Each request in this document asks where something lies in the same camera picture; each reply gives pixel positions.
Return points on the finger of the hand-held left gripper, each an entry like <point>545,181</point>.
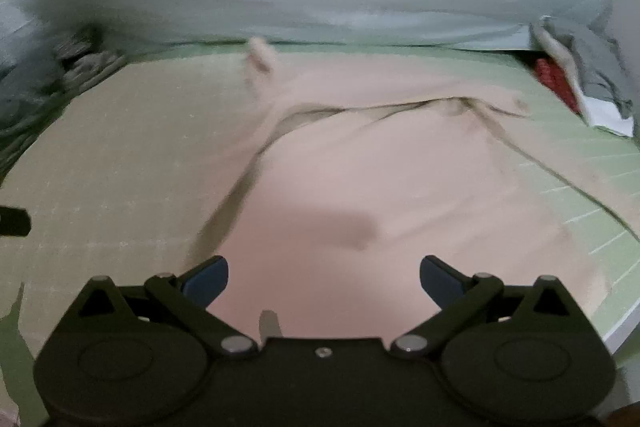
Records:
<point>12,223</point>

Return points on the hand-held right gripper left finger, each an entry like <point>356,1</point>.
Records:
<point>210,278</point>

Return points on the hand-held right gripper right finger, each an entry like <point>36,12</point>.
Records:
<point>439,279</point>

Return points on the light pink garment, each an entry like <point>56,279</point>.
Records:
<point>360,177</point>

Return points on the green grid cutting mat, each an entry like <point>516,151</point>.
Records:
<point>575,167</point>

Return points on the dark grey cloth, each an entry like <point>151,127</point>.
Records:
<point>75,57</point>

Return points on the red cloth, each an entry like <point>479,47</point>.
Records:
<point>556,83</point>

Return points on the grey white cloth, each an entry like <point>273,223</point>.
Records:
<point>590,72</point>

